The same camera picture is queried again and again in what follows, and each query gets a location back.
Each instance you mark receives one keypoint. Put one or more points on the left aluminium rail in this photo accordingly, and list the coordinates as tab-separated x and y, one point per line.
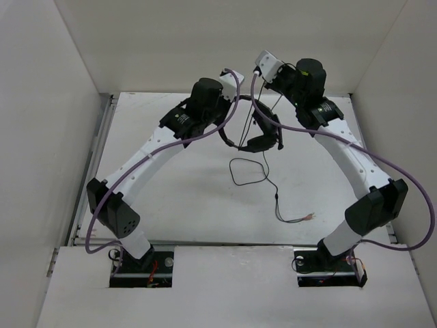
105	116

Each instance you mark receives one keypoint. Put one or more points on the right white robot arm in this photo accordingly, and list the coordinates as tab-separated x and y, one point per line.
379	198

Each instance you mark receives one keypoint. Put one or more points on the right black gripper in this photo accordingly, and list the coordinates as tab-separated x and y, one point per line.
283	69

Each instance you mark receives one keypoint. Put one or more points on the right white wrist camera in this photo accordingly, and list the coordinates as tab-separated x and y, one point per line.
267	65

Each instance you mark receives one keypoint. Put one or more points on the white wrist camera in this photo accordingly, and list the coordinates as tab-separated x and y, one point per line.
267	65
230	79

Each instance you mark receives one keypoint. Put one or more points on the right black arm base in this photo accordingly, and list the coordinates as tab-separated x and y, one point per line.
312	272

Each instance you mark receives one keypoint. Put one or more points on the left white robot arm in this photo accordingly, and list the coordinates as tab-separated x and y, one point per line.
110	200

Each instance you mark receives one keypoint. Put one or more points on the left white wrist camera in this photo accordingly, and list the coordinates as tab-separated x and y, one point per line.
230	79

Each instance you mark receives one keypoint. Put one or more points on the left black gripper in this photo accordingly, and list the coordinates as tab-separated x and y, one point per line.
226	102

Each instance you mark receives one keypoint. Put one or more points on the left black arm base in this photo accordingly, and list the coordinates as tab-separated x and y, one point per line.
127	273

